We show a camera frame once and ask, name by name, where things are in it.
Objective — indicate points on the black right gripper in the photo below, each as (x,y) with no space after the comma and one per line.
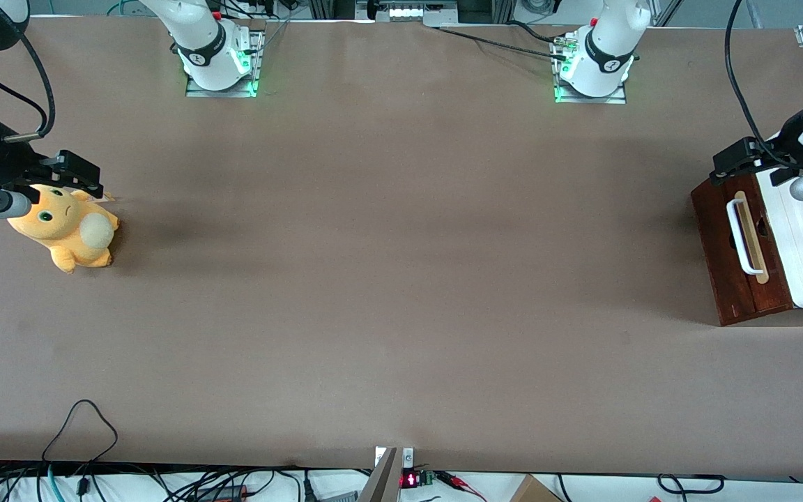
(5,162)

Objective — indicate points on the white power strip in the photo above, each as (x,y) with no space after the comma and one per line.
(408,12)

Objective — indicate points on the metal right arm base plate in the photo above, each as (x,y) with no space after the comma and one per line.
(220,93)

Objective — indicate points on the red clip leads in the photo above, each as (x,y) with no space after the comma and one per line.
(461,482)

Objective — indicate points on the brown cardboard box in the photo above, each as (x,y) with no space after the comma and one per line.
(534,491)

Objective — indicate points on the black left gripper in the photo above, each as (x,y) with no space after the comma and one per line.
(785,144)

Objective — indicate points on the plush toy paper tag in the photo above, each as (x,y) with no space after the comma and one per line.
(103,198)

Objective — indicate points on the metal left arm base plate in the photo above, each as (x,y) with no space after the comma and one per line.
(590,100)

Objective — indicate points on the orange plush toy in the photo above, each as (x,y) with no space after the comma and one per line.
(60,233)

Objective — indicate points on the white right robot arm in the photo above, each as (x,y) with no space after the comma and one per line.
(199,35)

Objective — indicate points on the red digit display module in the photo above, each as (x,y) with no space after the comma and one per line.
(410,480)

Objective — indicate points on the black power adapter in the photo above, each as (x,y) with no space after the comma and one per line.
(224,493)

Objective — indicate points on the white mounting plate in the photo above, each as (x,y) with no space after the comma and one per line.
(408,457)

